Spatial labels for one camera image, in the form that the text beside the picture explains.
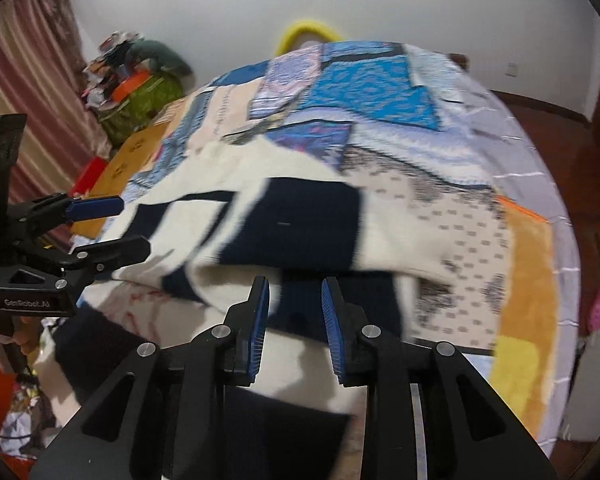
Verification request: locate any white and navy knit sweater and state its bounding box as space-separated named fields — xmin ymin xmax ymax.
xmin=35 ymin=138 xmax=509 ymax=479

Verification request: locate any red plastic item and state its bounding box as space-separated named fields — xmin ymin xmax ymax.
xmin=69 ymin=156 xmax=108 ymax=196

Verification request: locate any orange yellow fleece blanket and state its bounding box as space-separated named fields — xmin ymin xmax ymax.
xmin=489 ymin=196 xmax=559 ymax=437

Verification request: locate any green patterned storage bag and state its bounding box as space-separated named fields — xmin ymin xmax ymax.
xmin=96 ymin=73 xmax=184 ymax=148

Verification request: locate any orange box on pile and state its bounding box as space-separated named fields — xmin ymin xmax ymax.
xmin=111 ymin=70 xmax=151 ymax=103

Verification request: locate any striped red beige curtain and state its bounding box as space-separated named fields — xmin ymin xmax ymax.
xmin=0 ymin=0 xmax=111 ymax=204

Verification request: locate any white cardboard box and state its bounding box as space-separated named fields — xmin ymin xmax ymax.
xmin=559 ymin=330 xmax=600 ymax=442

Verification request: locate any grey green stuffed cloth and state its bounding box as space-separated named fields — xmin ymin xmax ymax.
xmin=125 ymin=39 xmax=193 ymax=77

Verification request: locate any grey checked bed sheet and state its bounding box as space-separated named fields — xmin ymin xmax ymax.
xmin=405 ymin=46 xmax=581 ymax=454

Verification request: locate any yellow curved headboard tube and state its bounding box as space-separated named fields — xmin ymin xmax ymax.
xmin=274 ymin=18 xmax=343 ymax=56

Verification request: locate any blue patchwork patterned bedspread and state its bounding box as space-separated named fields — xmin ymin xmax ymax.
xmin=69 ymin=39 xmax=512 ymax=356

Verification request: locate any white wall socket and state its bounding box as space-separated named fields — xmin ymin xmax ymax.
xmin=505 ymin=63 xmax=518 ymax=77

